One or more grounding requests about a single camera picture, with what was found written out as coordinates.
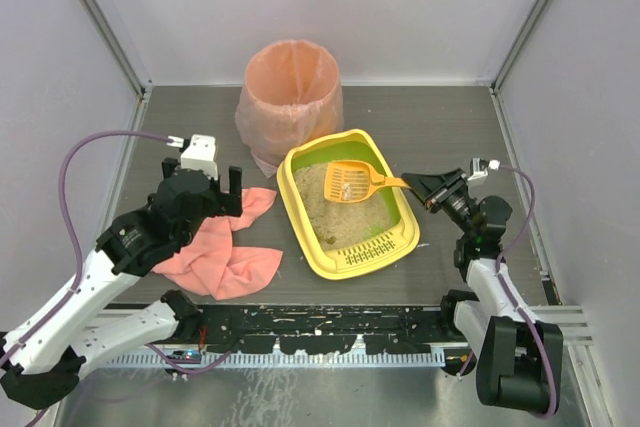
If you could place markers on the white slotted cable duct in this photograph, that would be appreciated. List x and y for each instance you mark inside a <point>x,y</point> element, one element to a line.
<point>356,358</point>

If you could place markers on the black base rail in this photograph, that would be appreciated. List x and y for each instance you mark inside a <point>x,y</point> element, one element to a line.
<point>314,329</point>

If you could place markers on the bin with pink bag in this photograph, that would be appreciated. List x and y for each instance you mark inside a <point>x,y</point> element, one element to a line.
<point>291,94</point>

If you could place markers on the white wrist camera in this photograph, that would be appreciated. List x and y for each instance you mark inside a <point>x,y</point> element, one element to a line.
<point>480,169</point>
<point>199,154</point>

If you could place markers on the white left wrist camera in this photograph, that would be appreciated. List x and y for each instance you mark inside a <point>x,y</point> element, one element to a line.
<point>199,154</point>

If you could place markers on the yellow green litter box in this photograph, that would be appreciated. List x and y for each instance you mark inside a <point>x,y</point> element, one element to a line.
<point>382,246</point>

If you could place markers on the pink cloth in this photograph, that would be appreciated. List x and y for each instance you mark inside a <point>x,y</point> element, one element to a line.
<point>212,265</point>

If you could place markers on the orange litter scoop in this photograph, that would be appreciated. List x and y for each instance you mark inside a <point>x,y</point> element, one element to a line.
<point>354,181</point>

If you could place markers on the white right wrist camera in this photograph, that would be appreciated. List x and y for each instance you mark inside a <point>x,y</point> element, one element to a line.
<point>480,169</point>

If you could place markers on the beige cat litter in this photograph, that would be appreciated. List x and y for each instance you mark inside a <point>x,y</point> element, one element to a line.
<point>337,225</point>

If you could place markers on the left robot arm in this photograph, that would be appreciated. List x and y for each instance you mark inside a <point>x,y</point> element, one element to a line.
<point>45,358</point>

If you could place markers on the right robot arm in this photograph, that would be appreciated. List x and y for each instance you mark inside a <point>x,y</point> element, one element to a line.
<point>518,356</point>

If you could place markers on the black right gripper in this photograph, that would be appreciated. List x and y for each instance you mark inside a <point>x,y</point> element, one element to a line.
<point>445,187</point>

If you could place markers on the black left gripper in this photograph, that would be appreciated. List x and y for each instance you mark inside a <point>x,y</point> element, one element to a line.
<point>230,202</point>

